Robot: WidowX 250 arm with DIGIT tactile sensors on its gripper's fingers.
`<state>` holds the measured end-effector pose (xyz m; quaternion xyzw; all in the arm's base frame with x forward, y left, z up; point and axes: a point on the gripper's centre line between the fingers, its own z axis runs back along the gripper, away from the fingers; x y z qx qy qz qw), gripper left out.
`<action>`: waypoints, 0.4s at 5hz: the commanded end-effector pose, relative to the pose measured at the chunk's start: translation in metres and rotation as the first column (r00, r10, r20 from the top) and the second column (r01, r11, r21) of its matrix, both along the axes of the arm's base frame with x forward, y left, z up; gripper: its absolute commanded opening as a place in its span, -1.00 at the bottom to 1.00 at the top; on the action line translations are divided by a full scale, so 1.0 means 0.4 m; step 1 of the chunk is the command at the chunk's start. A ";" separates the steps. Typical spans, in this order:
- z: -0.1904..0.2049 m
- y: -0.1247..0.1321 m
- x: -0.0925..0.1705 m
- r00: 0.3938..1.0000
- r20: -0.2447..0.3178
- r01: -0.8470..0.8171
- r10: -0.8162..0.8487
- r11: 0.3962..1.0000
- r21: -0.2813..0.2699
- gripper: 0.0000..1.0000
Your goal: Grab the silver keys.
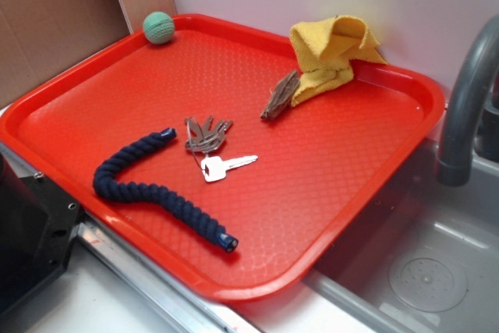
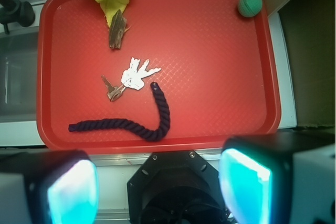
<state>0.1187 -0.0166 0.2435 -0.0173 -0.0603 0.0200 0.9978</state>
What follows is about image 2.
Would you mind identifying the red plastic tray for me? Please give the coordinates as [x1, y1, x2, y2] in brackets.
[37, 0, 281, 154]

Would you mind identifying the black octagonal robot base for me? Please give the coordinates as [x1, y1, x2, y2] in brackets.
[127, 151, 233, 223]

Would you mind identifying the metal sink basin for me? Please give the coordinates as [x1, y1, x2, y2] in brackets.
[1, 31, 38, 123]

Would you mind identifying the silver key bunch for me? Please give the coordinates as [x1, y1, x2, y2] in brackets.
[101, 57, 162, 102]

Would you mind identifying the brown wood piece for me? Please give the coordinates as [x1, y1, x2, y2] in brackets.
[109, 9, 127, 49]

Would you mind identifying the dark purple rope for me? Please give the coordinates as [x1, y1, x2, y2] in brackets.
[68, 82, 171, 142]

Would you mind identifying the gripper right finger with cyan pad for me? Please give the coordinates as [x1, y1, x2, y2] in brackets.
[218, 131, 335, 223]

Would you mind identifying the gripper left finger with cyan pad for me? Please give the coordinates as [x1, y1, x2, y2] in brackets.
[1, 150, 99, 223]

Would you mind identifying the green rubber ball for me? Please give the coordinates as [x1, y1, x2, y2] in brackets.
[237, 0, 263, 18]

